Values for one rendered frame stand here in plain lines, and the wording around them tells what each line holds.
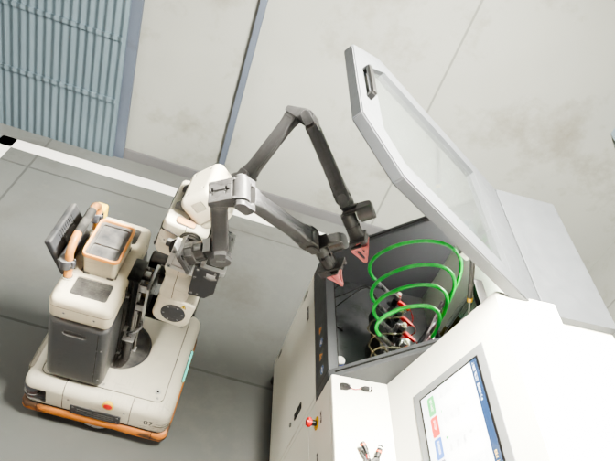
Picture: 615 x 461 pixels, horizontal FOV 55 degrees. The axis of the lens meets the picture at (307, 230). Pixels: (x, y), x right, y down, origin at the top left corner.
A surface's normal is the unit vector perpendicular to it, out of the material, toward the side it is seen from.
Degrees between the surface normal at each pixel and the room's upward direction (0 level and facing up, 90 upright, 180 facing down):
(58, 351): 90
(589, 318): 0
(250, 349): 0
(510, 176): 90
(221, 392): 0
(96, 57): 90
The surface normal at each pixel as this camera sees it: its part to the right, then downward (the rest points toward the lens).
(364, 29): -0.10, 0.62
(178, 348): 0.30, -0.73
